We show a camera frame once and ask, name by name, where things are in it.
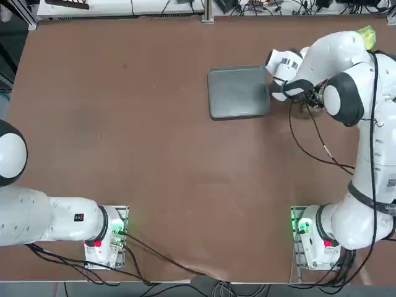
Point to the dark grey square tray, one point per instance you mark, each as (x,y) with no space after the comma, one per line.
(238,92)

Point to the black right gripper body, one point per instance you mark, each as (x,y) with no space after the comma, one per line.
(313,99)

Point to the aluminium frame rail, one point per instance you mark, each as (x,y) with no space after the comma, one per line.
(29,15)
(391,19)

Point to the green tissue pack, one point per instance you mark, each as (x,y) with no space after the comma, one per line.
(368,35)

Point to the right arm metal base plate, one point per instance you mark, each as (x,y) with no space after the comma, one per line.
(295,247)

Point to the dark grey power adapter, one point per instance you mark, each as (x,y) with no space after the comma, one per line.
(227,5)

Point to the aluminium frame post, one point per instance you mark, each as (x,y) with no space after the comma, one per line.
(207,12)

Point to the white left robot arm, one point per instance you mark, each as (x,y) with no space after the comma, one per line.
(62,222)

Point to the power strip with orange switches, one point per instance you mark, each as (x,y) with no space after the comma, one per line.
(260,3)

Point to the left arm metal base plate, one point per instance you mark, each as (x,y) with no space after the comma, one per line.
(120,256)

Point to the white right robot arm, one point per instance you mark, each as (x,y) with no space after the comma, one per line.
(340,52)

